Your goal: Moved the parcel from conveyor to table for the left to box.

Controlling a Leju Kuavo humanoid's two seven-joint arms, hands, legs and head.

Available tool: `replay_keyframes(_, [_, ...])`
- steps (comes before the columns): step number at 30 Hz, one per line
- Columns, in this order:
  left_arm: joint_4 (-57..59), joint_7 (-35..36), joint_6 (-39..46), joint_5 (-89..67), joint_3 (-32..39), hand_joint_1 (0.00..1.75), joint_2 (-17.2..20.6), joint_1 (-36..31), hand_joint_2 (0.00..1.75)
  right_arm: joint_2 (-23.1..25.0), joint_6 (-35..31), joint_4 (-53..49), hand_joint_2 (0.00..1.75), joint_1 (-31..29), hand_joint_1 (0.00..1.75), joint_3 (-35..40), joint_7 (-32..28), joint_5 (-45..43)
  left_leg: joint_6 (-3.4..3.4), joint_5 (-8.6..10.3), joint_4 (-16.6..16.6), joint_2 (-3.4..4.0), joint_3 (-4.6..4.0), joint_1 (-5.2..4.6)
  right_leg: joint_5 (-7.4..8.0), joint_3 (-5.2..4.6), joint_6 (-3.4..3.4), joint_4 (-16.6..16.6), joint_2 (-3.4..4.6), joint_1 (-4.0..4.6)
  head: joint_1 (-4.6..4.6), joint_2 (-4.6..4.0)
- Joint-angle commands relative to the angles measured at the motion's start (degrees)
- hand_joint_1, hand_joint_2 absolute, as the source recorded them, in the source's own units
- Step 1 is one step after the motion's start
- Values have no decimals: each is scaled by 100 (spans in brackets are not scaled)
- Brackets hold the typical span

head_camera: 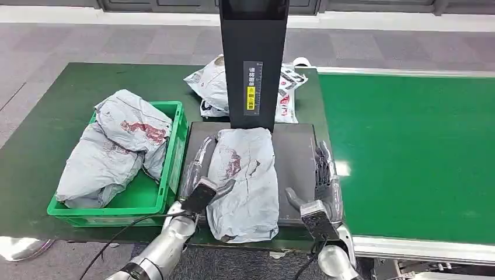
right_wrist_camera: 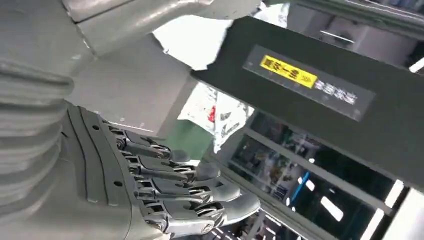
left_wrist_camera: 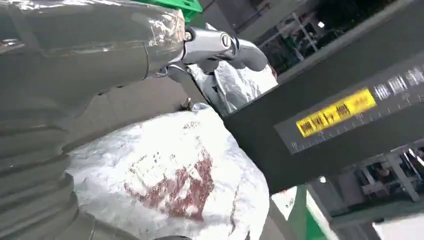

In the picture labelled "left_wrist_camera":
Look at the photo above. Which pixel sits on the white parcel with black print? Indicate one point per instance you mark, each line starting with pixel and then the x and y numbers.
pixel 242 86

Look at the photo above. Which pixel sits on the yellow and grey column label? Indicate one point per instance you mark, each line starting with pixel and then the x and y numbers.
pixel 334 112

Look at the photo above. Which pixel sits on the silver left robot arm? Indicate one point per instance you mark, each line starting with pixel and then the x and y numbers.
pixel 33 179

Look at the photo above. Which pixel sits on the black scanner column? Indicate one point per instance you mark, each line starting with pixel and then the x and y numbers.
pixel 298 99

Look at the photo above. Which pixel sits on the green plastic crate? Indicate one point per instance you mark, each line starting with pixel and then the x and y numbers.
pixel 185 8

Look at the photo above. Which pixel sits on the white parcel with red letters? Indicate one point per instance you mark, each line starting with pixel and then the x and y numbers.
pixel 283 203

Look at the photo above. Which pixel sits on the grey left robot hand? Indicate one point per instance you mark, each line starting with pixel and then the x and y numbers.
pixel 82 49

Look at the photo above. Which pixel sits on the green conveyor belt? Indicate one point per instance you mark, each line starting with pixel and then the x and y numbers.
pixel 309 222

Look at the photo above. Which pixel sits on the metal shelving rack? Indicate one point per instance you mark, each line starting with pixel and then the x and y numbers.
pixel 294 36
pixel 384 179

